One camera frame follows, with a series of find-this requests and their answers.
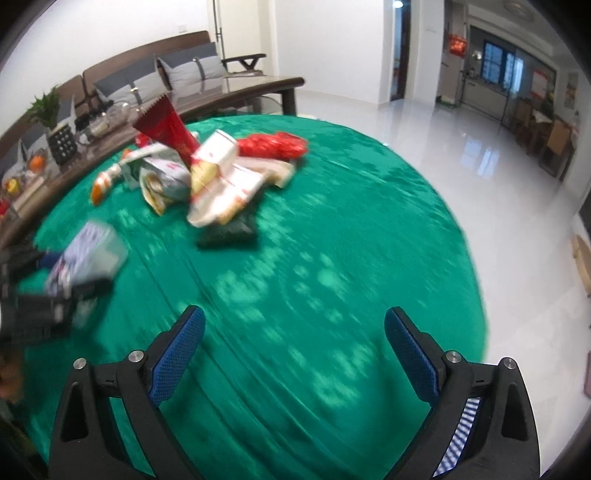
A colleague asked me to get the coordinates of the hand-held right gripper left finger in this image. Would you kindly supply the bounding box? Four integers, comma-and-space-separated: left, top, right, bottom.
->
48, 305, 206, 480

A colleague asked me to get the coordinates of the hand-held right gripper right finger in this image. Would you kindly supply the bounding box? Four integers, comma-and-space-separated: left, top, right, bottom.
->
384, 307, 541, 480

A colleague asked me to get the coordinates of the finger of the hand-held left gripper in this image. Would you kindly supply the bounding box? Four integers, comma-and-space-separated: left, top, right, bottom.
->
60, 278, 115, 306
0, 247, 49, 280

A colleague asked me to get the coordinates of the blue white printed box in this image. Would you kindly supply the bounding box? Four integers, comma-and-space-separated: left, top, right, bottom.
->
44, 220, 129, 324

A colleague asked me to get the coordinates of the person's left hand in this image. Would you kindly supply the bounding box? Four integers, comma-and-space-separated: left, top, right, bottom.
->
0, 348, 25, 400

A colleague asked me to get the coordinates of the crumpled silver packet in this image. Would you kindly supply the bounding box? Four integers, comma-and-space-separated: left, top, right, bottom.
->
139, 168, 191, 217

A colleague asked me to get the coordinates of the black dotted box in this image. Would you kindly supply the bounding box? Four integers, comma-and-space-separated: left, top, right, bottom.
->
47, 124, 79, 167

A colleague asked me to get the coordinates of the dark green packet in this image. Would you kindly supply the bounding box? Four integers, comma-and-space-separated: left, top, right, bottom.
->
198, 210, 257, 247

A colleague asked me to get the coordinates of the silver grey snack bag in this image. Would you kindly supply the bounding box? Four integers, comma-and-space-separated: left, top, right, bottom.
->
121, 143, 191, 191

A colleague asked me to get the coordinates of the green potted plant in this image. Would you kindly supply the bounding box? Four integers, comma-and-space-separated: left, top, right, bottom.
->
28, 85, 63, 131

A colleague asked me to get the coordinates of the glass bowl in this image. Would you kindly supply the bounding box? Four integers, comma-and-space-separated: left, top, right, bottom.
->
76, 102, 132, 139

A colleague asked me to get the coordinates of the white yellow snack packet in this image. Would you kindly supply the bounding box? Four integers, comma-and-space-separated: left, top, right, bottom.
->
187, 164, 267, 229

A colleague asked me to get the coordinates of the red cone wrapper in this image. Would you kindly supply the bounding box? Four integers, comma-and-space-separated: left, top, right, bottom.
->
131, 92, 200, 171

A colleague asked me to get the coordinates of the white red striped carton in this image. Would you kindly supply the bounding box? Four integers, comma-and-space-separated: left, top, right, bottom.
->
190, 129, 239, 174

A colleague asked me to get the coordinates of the grey striped cushion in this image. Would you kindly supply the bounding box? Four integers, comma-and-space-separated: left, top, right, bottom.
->
92, 65, 163, 108
157, 42, 229, 92

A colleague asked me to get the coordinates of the brown wooden sofa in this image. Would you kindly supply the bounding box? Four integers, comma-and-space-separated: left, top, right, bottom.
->
0, 30, 267, 185

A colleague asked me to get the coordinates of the red crumpled foil wrapper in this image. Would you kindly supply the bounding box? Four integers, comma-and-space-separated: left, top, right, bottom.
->
236, 131, 308, 162

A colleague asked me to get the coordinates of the dark wooden coffee table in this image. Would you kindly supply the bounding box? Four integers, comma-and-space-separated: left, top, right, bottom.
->
0, 75, 306, 250

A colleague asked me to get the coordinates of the wooden dining chair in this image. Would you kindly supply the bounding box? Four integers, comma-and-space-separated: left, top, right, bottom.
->
538, 117, 577, 181

